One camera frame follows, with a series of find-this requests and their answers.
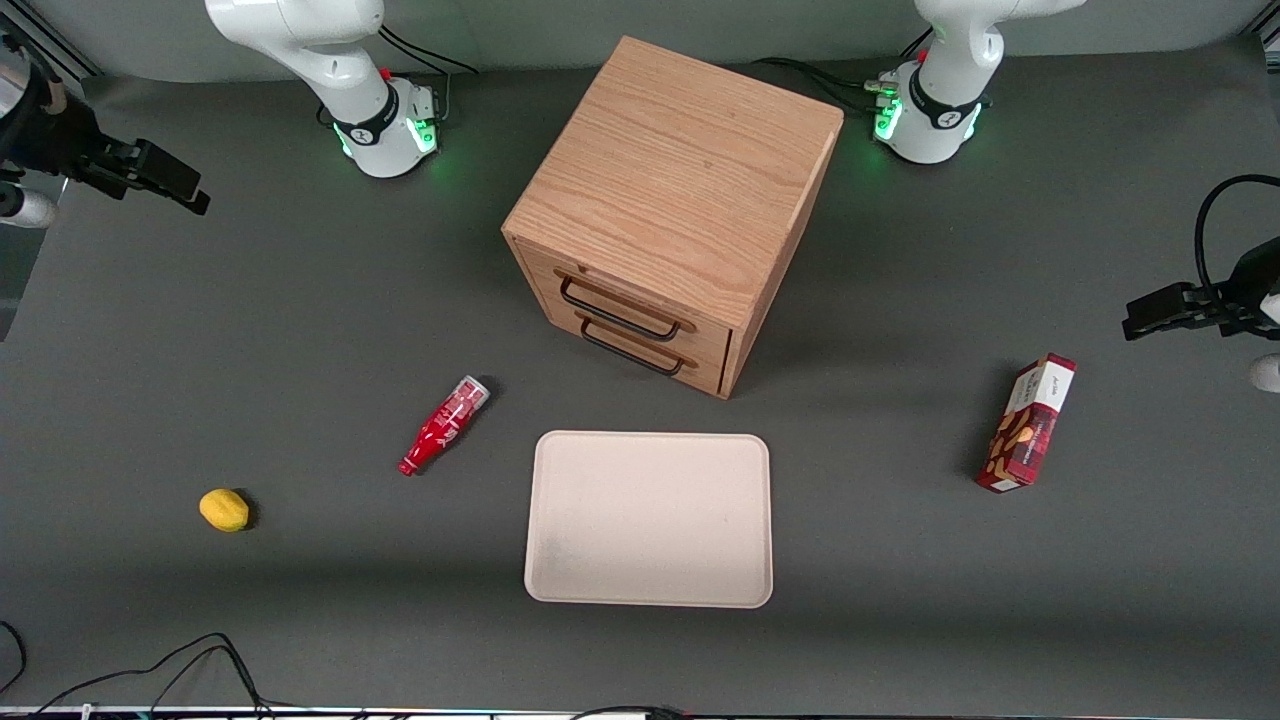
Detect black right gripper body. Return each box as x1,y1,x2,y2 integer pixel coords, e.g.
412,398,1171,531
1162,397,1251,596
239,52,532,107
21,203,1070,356
0,62,109,191

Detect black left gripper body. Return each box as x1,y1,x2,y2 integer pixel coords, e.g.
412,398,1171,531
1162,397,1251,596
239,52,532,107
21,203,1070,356
1213,237,1280,338

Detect red coke bottle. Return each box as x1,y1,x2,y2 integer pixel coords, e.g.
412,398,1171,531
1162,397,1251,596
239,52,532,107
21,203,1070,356
398,375,491,478

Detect beige plastic tray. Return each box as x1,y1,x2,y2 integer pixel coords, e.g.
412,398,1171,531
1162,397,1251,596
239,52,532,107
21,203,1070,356
523,430,775,609

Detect red cookie box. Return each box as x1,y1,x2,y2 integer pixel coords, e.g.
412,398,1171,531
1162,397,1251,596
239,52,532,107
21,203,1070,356
975,352,1079,494

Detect yellow lemon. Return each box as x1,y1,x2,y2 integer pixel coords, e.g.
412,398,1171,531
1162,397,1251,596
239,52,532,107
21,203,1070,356
198,488,251,533

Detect wooden drawer front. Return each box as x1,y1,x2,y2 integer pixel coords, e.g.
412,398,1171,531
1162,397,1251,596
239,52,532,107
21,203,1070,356
513,238,738,349
533,293,734,394

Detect wooden drawer cabinet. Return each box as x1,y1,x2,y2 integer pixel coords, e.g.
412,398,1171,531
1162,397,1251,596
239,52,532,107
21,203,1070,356
501,36,845,401

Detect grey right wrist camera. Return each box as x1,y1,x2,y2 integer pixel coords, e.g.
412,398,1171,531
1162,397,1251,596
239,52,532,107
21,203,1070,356
0,184,58,230

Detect black looped gripper cable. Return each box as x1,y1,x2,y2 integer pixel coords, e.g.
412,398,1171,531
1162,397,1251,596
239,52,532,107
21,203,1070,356
1194,174,1280,301

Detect aluminium frame rail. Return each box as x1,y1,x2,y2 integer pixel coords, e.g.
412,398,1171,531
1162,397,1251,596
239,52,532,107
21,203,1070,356
0,0,103,83

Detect black arm base cable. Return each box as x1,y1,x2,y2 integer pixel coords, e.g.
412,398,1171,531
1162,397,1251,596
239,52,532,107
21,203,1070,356
750,56,883,103
377,24,480,77

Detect black table edge cable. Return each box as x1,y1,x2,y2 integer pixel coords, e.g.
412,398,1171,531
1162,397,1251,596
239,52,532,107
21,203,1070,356
0,619,28,693
28,631,273,718

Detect black metal drawer handle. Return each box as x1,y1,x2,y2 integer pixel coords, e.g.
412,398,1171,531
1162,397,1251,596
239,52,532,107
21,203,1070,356
558,274,685,343
578,317,688,379

